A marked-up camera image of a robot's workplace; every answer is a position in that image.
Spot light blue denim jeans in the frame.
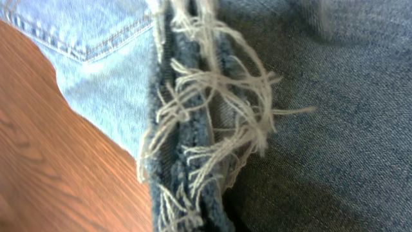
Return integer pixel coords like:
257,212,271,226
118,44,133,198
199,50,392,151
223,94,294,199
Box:
1,0,411,231

